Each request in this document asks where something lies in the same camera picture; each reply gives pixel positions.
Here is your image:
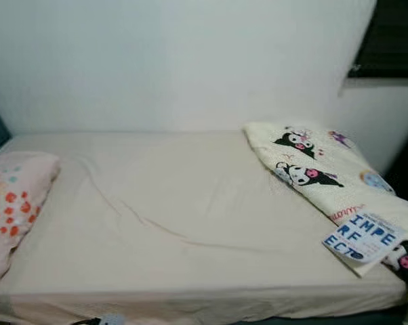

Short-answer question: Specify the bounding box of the white book with blue letters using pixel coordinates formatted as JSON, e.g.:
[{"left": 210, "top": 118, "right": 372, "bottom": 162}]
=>
[{"left": 322, "top": 212, "right": 406, "bottom": 265}]

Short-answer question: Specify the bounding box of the pink pillow with coloured dots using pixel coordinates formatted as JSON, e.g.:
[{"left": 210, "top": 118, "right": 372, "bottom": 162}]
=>
[{"left": 0, "top": 150, "right": 61, "bottom": 309}]

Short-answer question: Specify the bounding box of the white window sill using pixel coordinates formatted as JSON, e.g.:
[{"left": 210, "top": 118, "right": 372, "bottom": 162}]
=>
[{"left": 338, "top": 74, "right": 408, "bottom": 92}]

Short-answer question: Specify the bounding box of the cream cartoon print blanket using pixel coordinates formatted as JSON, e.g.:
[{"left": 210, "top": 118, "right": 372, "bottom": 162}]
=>
[{"left": 243, "top": 121, "right": 408, "bottom": 288}]

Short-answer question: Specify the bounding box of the black window blind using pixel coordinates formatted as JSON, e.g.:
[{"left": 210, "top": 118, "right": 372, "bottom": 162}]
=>
[{"left": 346, "top": 0, "right": 408, "bottom": 79}]

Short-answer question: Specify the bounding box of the dark teal bed base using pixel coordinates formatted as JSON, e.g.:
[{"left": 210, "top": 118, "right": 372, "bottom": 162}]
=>
[{"left": 231, "top": 306, "right": 408, "bottom": 325}]

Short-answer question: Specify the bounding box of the mattress with cream sheet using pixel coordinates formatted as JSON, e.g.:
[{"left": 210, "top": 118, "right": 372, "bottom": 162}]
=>
[{"left": 0, "top": 129, "right": 408, "bottom": 324}]

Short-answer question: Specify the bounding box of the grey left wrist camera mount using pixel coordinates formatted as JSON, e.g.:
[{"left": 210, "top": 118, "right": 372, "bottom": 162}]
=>
[{"left": 98, "top": 313, "right": 128, "bottom": 325}]

